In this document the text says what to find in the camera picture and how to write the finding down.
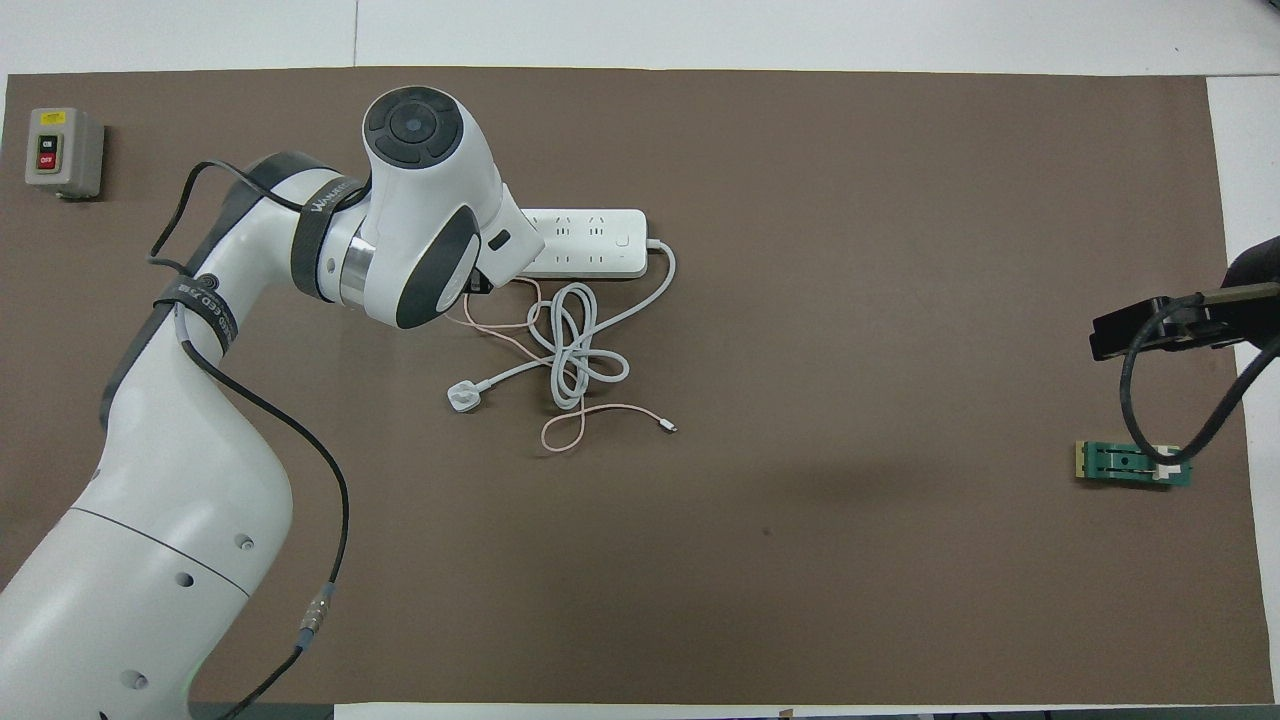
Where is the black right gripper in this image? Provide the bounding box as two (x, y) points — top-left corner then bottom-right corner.
(1090, 235), (1280, 361)

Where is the pink charging cable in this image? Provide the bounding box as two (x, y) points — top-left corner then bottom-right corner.
(440, 275), (681, 453)

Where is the white power strip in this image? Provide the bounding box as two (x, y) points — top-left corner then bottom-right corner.
(520, 207), (651, 280)

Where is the brown table mat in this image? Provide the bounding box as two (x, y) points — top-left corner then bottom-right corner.
(0, 67), (1271, 706)

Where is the grey on-off button box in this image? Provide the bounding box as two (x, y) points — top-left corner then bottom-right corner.
(25, 107), (106, 199)

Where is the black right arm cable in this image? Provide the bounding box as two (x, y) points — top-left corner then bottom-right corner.
(1120, 285), (1280, 471)

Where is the white power cord with plug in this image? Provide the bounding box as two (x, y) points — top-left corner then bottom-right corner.
(445, 238), (679, 416)

